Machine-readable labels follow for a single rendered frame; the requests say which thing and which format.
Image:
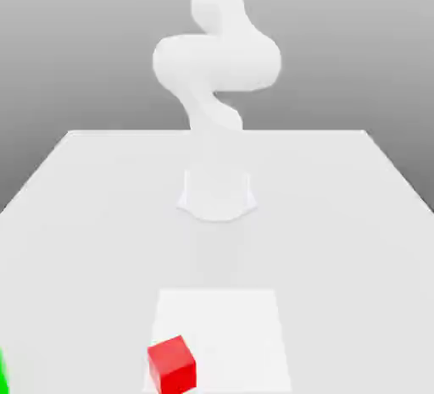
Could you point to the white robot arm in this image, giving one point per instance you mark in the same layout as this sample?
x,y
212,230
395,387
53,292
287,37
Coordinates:
x,y
217,62

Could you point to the small green cube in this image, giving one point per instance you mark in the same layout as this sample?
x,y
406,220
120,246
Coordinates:
x,y
2,375

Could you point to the small red cube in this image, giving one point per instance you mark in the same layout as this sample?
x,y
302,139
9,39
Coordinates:
x,y
173,365

